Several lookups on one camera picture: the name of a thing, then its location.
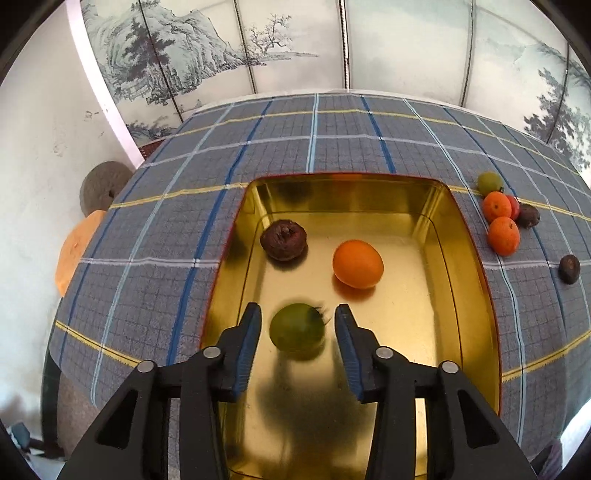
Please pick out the green tomato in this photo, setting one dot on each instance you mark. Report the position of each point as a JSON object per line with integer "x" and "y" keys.
{"x": 296, "y": 326}
{"x": 489, "y": 183}

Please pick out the round orange cushion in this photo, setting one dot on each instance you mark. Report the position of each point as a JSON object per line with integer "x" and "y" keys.
{"x": 76, "y": 251}

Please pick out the landscape painted folding screen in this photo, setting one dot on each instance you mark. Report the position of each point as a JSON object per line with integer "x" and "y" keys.
{"x": 415, "y": 46}

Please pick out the gold tin box red outside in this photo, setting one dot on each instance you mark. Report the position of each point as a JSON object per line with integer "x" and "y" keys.
{"x": 415, "y": 300}

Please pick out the red tomato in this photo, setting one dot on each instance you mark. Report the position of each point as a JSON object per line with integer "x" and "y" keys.
{"x": 514, "y": 207}

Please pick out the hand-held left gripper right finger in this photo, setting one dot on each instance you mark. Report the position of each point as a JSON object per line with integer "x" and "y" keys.
{"x": 349, "y": 353}

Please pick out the grey plaid tablecloth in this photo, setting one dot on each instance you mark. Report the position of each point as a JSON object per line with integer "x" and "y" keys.
{"x": 161, "y": 258}

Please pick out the dark purple mangosteen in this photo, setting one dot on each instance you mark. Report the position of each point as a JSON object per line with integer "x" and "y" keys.
{"x": 283, "y": 240}
{"x": 529, "y": 216}
{"x": 569, "y": 269}

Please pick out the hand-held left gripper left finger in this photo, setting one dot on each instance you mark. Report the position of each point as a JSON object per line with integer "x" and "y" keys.
{"x": 246, "y": 353}

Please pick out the orange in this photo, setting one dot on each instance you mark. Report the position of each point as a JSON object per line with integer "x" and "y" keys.
{"x": 496, "y": 206}
{"x": 503, "y": 236}
{"x": 358, "y": 264}

